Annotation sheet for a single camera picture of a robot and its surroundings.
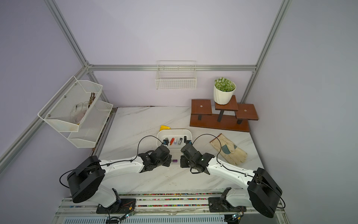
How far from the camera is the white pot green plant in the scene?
835 millimetres

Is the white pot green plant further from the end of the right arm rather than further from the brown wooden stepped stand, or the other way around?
the end of the right arm

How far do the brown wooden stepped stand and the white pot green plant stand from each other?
0.18ft

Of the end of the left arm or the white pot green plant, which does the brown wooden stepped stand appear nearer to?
the white pot green plant

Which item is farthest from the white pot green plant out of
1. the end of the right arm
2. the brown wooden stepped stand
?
the end of the right arm

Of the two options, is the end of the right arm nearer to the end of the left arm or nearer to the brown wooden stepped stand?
the end of the left arm

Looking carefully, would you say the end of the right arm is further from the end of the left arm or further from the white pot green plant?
the white pot green plant

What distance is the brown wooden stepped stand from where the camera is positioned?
0.94 m

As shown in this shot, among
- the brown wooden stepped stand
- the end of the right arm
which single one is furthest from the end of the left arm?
the brown wooden stepped stand
